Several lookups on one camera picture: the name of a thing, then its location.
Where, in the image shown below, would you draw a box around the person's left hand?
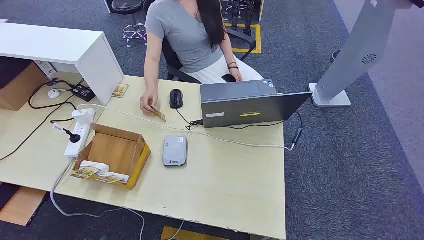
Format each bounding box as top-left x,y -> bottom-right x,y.
230,67 -> 244,83

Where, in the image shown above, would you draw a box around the person's right hand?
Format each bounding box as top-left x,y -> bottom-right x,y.
140,88 -> 159,114

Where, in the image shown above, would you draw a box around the gold patterned ID card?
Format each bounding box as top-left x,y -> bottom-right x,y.
149,105 -> 167,123

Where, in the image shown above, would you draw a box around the grey card reader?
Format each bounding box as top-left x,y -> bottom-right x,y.
162,134 -> 188,168

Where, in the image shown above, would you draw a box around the person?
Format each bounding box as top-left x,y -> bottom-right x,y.
139,0 -> 266,114

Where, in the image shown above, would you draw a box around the black computer mouse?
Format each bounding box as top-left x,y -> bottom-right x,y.
169,88 -> 184,110

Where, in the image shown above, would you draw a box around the grey laptop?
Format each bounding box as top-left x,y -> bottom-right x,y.
199,78 -> 314,129

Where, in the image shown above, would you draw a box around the black office chair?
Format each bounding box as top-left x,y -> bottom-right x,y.
161,28 -> 258,84

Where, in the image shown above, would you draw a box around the black robot stand legs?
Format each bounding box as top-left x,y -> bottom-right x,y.
225,0 -> 256,37

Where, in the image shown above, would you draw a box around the black power adapter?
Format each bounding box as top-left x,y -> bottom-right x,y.
70,83 -> 97,103

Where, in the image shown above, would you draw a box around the white charger block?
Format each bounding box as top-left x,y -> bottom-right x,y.
71,108 -> 97,125

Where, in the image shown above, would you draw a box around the white power strip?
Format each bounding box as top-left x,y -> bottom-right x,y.
63,120 -> 92,159

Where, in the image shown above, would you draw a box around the black power plug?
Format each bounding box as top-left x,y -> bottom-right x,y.
62,128 -> 82,144

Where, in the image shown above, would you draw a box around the black dongle adapter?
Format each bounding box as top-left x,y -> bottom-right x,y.
291,127 -> 303,146

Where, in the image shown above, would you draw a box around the black round stool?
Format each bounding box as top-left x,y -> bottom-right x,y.
110,0 -> 149,48

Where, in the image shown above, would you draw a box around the white printed box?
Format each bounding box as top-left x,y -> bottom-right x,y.
34,60 -> 58,80

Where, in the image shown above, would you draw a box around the white reception counter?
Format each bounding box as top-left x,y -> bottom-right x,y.
0,19 -> 125,106

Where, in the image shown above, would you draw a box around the grey kiosk stand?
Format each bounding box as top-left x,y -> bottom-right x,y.
308,0 -> 415,108

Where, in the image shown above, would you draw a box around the brown cardboard box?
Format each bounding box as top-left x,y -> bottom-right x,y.
0,62 -> 49,112

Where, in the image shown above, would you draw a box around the brown board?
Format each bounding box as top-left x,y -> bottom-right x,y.
0,186 -> 48,227

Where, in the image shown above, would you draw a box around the yellow floor tape frame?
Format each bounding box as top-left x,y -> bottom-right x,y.
223,22 -> 263,55

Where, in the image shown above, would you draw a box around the black mouse cable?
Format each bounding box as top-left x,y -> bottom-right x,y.
175,108 -> 204,131

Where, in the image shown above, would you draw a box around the black laptop cable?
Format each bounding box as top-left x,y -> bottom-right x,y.
222,111 -> 303,131

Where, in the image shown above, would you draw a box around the thin white charging cable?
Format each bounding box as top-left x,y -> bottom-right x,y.
76,103 -> 296,152

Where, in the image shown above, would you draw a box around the short black plug cable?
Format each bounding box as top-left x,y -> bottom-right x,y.
50,117 -> 76,133

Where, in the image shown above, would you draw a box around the looped black adapter cable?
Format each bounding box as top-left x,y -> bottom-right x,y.
28,80 -> 79,112

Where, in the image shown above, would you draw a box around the long black cable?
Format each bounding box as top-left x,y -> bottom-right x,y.
0,94 -> 78,163

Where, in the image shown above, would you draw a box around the thin white hanging cable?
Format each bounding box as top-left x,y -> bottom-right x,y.
167,220 -> 186,240

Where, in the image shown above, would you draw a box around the thick white power cable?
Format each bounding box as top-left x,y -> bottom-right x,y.
50,158 -> 147,240

